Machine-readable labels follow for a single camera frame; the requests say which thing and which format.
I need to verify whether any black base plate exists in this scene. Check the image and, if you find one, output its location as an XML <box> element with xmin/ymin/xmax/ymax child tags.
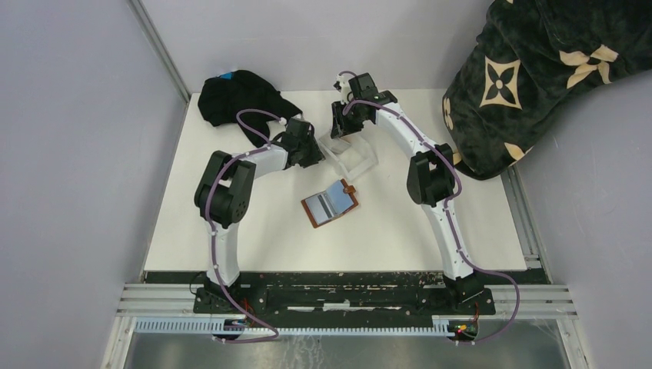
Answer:
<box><xmin>144</xmin><ymin>269</ymin><xmax>549</xmax><ymax>329</ymax></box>

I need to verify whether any black patterned blanket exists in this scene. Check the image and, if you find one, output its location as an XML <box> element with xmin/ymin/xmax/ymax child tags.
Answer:
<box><xmin>442</xmin><ymin>1</ymin><xmax>651</xmax><ymax>180</ymax></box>

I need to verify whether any brown leather card holder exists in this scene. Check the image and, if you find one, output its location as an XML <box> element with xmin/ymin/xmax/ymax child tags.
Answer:
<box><xmin>301</xmin><ymin>178</ymin><xmax>359</xmax><ymax>228</ymax></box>

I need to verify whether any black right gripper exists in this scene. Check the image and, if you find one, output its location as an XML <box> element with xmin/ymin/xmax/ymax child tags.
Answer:
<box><xmin>330</xmin><ymin>99</ymin><xmax>365</xmax><ymax>138</ymax></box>

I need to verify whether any aluminium rail frame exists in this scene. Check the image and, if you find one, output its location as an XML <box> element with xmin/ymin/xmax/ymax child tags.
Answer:
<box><xmin>101</xmin><ymin>169</ymin><xmax>590</xmax><ymax>368</ymax></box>

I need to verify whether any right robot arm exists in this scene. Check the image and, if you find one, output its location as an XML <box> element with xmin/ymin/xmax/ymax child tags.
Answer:
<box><xmin>331</xmin><ymin>71</ymin><xmax>484</xmax><ymax>314</ymax></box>

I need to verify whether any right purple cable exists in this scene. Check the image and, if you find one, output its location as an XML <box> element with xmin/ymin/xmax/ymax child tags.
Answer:
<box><xmin>338</xmin><ymin>70</ymin><xmax>521</xmax><ymax>347</ymax></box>

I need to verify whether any clear acrylic card box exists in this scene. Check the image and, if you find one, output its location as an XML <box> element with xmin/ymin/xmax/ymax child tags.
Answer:
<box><xmin>318</xmin><ymin>135</ymin><xmax>378</xmax><ymax>183</ymax></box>

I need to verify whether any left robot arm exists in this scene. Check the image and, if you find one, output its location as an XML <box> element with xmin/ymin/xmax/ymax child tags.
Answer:
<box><xmin>194</xmin><ymin>118</ymin><xmax>324</xmax><ymax>313</ymax></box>

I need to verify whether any black cloth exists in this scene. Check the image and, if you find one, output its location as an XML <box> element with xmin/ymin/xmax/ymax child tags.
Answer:
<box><xmin>198</xmin><ymin>70</ymin><xmax>303</xmax><ymax>148</ymax></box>

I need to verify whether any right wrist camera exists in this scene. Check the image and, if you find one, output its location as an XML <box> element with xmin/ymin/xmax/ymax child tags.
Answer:
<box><xmin>334</xmin><ymin>75</ymin><xmax>351</xmax><ymax>97</ymax></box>

